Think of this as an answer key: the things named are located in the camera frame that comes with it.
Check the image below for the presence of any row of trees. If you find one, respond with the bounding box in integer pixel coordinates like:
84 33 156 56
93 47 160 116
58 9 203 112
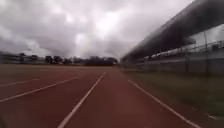
44 55 119 67

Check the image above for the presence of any red running track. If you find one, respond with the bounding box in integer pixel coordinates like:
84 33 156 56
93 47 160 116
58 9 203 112
0 66 224 128

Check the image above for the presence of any grandstand building with roof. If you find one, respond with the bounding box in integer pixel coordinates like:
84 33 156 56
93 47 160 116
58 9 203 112
120 0 224 75

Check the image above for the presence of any grass strip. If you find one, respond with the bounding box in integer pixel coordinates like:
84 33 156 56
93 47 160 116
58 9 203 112
120 68 224 116

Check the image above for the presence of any low building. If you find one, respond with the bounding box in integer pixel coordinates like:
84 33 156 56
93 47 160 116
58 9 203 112
0 52 46 65

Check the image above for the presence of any wire fence with posts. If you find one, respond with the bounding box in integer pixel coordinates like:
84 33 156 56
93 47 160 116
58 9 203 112
121 31 224 78

